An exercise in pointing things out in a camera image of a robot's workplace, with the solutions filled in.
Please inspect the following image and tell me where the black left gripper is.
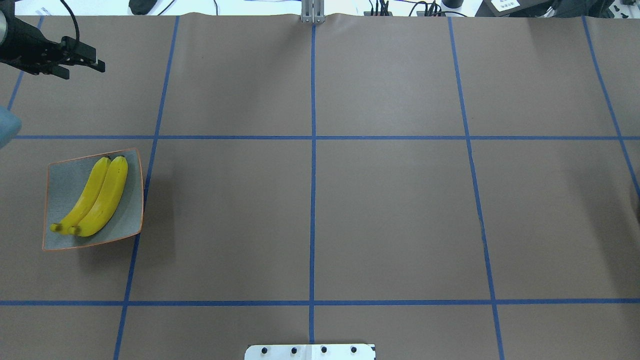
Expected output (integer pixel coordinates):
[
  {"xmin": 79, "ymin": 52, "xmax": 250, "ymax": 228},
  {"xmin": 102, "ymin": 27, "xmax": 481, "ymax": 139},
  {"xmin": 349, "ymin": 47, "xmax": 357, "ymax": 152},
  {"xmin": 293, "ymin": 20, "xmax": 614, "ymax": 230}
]
[{"xmin": 0, "ymin": 14, "xmax": 106, "ymax": 80}]

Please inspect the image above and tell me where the yellow banana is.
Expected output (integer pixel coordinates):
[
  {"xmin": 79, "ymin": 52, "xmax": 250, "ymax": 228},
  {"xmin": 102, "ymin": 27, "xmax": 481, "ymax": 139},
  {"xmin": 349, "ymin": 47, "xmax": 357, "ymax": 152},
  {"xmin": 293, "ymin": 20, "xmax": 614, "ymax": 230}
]
[
  {"xmin": 49, "ymin": 156, "xmax": 112, "ymax": 235},
  {"xmin": 68, "ymin": 156, "xmax": 129, "ymax": 237}
]

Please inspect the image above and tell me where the grey square plate orange rim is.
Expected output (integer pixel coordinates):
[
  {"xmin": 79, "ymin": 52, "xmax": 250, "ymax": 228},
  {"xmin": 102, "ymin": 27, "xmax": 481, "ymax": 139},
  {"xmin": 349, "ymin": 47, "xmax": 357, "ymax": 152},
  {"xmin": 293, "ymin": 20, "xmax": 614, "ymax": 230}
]
[{"xmin": 42, "ymin": 148, "xmax": 144, "ymax": 252}]

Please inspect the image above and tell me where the black computer mouse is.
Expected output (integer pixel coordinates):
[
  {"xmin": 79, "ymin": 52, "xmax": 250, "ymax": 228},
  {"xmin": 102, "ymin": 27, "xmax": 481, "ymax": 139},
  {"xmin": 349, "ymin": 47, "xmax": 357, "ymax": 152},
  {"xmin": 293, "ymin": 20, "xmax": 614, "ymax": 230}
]
[{"xmin": 128, "ymin": 0, "xmax": 159, "ymax": 16}]

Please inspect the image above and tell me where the aluminium frame post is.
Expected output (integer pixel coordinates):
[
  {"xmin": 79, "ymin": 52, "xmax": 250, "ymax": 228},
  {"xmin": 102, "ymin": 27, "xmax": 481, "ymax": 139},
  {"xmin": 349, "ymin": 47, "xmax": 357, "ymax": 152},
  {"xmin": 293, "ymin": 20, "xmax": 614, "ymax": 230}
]
[{"xmin": 300, "ymin": 0, "xmax": 326, "ymax": 25}]

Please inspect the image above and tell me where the white mounting base plate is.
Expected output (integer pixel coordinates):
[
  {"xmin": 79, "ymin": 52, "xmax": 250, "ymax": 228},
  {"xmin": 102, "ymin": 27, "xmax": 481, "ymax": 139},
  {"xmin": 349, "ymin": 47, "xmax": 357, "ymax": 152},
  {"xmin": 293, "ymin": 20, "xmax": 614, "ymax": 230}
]
[{"xmin": 244, "ymin": 343, "xmax": 377, "ymax": 360}]

